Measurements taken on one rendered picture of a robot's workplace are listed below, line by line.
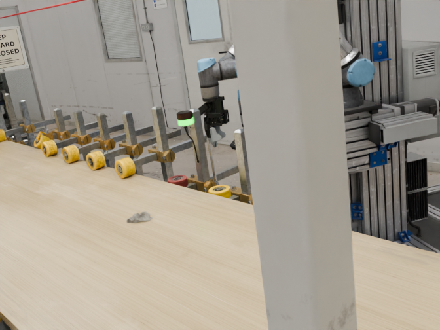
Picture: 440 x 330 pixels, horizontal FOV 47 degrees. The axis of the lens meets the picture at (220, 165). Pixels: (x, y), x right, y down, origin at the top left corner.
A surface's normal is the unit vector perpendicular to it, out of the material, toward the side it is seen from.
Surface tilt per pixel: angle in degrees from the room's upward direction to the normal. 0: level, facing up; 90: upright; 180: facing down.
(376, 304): 0
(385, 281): 0
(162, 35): 90
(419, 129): 90
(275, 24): 90
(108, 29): 90
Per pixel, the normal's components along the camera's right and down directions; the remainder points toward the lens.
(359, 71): 0.22, 0.36
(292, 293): -0.73, 0.30
